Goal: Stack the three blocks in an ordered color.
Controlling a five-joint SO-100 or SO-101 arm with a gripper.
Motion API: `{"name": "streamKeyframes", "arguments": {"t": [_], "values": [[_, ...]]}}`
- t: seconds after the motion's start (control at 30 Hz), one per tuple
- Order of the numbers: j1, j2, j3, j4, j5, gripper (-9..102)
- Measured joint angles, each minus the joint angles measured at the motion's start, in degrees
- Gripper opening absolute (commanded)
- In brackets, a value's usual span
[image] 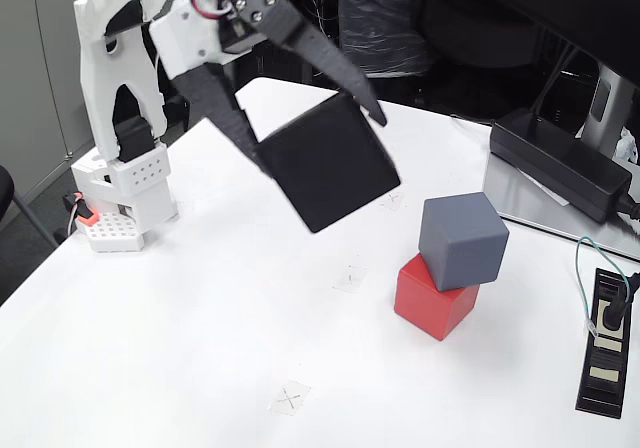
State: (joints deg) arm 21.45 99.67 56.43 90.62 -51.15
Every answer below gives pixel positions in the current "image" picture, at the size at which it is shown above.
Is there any black cube block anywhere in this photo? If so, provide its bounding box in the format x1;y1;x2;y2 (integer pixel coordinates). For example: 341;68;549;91
254;91;402;234

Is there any grey cube block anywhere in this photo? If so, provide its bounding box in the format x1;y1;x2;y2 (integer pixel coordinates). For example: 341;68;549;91
417;191;511;293

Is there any plastic wrapped black bin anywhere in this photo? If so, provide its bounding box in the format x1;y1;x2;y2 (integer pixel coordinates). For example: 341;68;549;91
331;0;431;78

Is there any white perforated clamp plate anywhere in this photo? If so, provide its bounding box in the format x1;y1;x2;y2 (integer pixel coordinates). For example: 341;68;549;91
74;211;146;254

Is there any black office chair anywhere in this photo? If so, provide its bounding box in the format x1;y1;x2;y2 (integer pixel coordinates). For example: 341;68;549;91
0;164;61;249

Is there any silver monitor stand base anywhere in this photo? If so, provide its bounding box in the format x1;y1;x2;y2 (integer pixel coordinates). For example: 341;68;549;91
480;152;640;263

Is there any black power adapter brick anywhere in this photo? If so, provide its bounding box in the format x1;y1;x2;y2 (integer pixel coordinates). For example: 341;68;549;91
488;109;634;224

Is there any white paper sheet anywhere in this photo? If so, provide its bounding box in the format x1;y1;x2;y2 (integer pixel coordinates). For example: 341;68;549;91
517;165;571;207

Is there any red cube block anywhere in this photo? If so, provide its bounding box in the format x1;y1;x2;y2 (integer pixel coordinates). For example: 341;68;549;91
393;252;482;343

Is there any silver monitor stand neck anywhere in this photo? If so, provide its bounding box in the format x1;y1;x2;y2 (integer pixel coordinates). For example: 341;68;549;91
574;60;640;162

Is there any white crumpled plastic bag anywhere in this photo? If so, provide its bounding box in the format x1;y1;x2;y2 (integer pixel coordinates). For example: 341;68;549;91
613;127;640;164

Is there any black power plug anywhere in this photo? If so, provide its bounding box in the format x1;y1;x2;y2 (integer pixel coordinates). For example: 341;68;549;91
599;271;640;332

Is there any black power strip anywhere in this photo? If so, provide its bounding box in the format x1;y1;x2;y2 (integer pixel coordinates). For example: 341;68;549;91
574;267;640;419

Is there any orange cable connector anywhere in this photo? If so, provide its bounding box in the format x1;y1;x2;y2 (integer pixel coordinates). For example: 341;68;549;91
63;192;99;242

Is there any thin green cable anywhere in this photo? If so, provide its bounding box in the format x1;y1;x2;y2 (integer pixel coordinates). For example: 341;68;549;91
574;236;634;339

